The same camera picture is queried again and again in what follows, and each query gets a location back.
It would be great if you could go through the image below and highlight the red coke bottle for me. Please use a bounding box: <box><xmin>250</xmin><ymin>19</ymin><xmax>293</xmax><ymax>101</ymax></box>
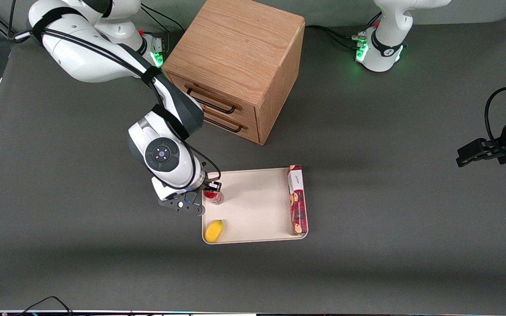
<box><xmin>203</xmin><ymin>189</ymin><xmax>224</xmax><ymax>205</ymax></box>

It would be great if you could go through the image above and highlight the beige plastic tray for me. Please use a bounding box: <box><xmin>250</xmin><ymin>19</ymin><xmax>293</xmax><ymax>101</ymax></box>
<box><xmin>202</xmin><ymin>167</ymin><xmax>309</xmax><ymax>244</ymax></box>

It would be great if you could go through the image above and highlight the yellow lemon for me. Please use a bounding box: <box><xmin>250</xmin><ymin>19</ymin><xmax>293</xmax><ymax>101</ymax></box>
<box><xmin>205</xmin><ymin>220</ymin><xmax>224</xmax><ymax>244</ymax></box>

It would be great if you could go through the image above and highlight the wooden drawer front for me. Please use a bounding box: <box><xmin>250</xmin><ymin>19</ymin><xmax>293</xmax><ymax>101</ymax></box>
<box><xmin>200</xmin><ymin>105</ymin><xmax>260</xmax><ymax>145</ymax></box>
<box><xmin>166</xmin><ymin>72</ymin><xmax>258</xmax><ymax>126</ymax></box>

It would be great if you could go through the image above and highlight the red cookie box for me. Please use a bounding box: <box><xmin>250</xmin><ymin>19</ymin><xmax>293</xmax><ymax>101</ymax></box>
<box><xmin>288</xmin><ymin>165</ymin><xmax>308</xmax><ymax>236</ymax></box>

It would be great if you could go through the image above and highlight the oak wooden drawer cabinet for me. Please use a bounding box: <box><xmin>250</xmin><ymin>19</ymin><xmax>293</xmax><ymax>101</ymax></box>
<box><xmin>162</xmin><ymin>0</ymin><xmax>306</xmax><ymax>146</ymax></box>

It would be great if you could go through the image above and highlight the dark metal drawer handle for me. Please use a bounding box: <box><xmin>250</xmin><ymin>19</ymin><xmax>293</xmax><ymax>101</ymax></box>
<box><xmin>185</xmin><ymin>86</ymin><xmax>242</xmax><ymax>115</ymax></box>
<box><xmin>203</xmin><ymin>112</ymin><xmax>247</xmax><ymax>133</ymax></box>

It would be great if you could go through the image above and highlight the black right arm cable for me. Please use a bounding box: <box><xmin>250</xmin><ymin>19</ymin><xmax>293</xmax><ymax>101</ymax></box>
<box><xmin>9</xmin><ymin>0</ymin><xmax>223</xmax><ymax>190</ymax></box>

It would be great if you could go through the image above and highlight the thin black cable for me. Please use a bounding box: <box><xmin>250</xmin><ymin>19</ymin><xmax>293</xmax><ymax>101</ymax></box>
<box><xmin>15</xmin><ymin>296</ymin><xmax>74</xmax><ymax>316</ymax></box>

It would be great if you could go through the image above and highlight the black right base cable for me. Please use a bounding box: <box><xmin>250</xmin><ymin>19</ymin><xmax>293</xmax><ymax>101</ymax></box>
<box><xmin>140</xmin><ymin>4</ymin><xmax>186</xmax><ymax>34</ymax></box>

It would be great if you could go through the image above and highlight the black base cable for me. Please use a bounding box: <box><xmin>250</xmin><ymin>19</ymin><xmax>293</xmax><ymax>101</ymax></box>
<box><xmin>140</xmin><ymin>4</ymin><xmax>186</xmax><ymax>34</ymax></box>
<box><xmin>304</xmin><ymin>11</ymin><xmax>382</xmax><ymax>51</ymax></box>

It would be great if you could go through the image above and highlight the black left base cable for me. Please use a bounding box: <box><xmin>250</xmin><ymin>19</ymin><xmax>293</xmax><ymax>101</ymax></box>
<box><xmin>304</xmin><ymin>11</ymin><xmax>382</xmax><ymax>51</ymax></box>

